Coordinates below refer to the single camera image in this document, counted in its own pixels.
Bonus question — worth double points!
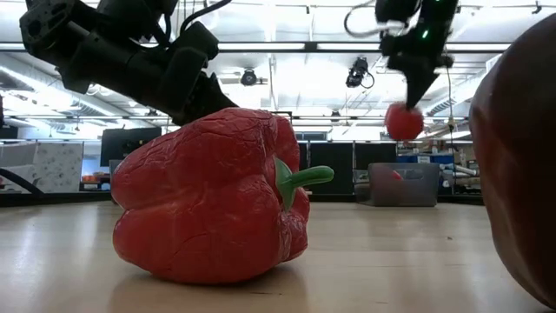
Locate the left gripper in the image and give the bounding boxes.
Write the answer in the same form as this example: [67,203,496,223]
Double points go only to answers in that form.
[58,30,239,128]

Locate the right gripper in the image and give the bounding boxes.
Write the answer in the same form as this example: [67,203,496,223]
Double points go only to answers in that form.
[380,32,456,110]

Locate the wrinkled red bell pepper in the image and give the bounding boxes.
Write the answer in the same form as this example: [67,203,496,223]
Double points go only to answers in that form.
[110,107,335,286]

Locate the black partition panel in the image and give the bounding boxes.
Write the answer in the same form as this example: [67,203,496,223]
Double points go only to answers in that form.
[298,141,355,196]
[354,142,398,166]

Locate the cluttered storage shelf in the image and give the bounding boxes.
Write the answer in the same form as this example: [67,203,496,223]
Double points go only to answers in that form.
[397,145,483,196]

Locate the black computer monitor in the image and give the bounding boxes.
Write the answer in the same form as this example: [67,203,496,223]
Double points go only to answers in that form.
[100,126,162,168]

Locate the dark red apple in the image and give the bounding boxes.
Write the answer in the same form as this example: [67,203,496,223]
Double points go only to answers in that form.
[467,12,556,310]

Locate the white speckled partition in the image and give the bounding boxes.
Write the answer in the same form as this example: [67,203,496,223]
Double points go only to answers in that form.
[0,141,85,194]

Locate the black ceiling camera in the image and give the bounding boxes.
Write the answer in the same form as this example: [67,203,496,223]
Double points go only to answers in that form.
[240,68,259,88]
[345,56,375,90]

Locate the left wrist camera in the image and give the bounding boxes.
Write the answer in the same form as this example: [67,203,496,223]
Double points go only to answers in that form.
[172,20,221,63]

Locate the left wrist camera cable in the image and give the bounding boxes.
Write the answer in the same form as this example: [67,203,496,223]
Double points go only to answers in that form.
[179,0,235,35]

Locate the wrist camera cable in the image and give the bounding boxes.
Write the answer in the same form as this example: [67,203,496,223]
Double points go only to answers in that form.
[179,0,235,35]
[344,0,410,39]

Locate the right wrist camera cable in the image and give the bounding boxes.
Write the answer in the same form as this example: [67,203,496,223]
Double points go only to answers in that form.
[344,0,410,39]

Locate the black ceiling light rail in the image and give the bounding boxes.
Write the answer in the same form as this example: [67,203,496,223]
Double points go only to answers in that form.
[0,41,513,54]

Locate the curved black hose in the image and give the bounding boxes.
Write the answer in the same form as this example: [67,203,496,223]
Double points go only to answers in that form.
[0,167,45,196]

